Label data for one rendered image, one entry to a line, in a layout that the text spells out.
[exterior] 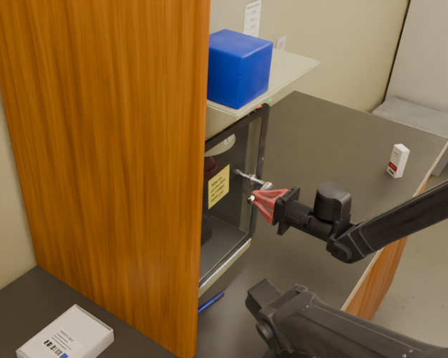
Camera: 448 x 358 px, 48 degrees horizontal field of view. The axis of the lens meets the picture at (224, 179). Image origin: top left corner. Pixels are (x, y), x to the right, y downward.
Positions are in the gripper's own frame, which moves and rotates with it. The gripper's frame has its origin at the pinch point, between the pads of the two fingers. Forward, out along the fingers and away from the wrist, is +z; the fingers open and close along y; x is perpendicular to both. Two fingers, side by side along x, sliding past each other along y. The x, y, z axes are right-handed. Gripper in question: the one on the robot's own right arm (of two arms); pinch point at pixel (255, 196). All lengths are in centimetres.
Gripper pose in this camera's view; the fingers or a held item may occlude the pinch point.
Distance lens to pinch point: 114.6
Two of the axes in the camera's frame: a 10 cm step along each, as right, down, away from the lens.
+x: -5.7, 4.4, -7.0
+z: -8.2, -3.6, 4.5
